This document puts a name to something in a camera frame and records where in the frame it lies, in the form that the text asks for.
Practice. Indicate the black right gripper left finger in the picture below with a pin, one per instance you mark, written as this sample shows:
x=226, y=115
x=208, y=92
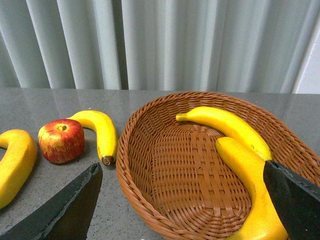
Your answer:
x=65, y=216

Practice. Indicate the orange-yellow banana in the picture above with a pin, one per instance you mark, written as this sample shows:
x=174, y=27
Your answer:
x=16, y=164
x=262, y=222

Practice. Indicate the right brown wicker basket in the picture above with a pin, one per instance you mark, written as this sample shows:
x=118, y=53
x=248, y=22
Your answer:
x=173, y=177

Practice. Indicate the white pleated curtain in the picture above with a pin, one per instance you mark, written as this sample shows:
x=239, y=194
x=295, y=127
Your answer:
x=266, y=46

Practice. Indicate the yellow banana in basket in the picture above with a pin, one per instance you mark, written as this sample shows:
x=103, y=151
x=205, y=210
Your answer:
x=230, y=125

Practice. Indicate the red yellow apple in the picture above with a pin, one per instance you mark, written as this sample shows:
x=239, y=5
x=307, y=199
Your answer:
x=61, y=140

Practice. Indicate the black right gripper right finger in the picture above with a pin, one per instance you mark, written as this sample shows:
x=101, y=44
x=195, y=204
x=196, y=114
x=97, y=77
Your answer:
x=295, y=199

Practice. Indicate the yellow banana brown tip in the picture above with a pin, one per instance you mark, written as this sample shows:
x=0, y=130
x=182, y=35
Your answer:
x=106, y=134

